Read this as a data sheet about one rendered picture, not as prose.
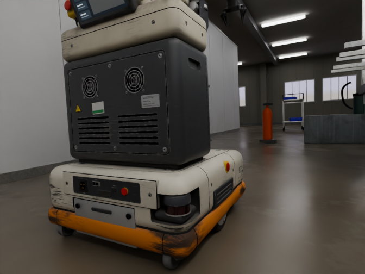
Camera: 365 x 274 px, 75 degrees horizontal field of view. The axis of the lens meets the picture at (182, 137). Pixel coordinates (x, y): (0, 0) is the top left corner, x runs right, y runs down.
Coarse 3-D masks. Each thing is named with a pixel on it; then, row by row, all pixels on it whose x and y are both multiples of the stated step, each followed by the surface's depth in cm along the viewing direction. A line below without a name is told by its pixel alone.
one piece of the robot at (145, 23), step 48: (144, 0) 74; (96, 48) 85; (144, 48) 75; (192, 48) 78; (96, 96) 87; (144, 96) 76; (192, 96) 78; (96, 144) 89; (144, 144) 78; (192, 144) 77
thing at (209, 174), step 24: (72, 168) 89; (96, 168) 84; (120, 168) 82; (144, 168) 80; (168, 168) 78; (192, 168) 77; (216, 168) 87; (240, 168) 113; (168, 192) 65; (192, 192) 74; (216, 192) 84; (240, 192) 111; (48, 216) 93; (72, 216) 86; (96, 216) 80; (120, 216) 75; (144, 216) 70; (168, 216) 67; (192, 216) 71; (216, 216) 83; (120, 240) 75; (144, 240) 70; (168, 240) 66; (192, 240) 67
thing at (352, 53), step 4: (344, 52) 155; (348, 52) 154; (352, 52) 153; (356, 52) 152; (360, 52) 151; (364, 52) 150; (340, 56) 156; (344, 56) 155; (348, 56) 154; (352, 56) 155
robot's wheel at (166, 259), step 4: (164, 256) 68; (168, 256) 67; (164, 260) 68; (168, 260) 67; (172, 260) 68; (164, 264) 68; (168, 264) 67; (172, 264) 68; (176, 264) 70; (168, 268) 69; (172, 268) 68
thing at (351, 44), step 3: (345, 42) 134; (348, 42) 133; (351, 42) 133; (354, 42) 132; (357, 42) 131; (360, 42) 131; (363, 42) 130; (345, 45) 134; (348, 45) 133; (351, 45) 133; (354, 45) 132; (357, 45) 131; (360, 45) 131; (363, 45) 131; (345, 48) 136
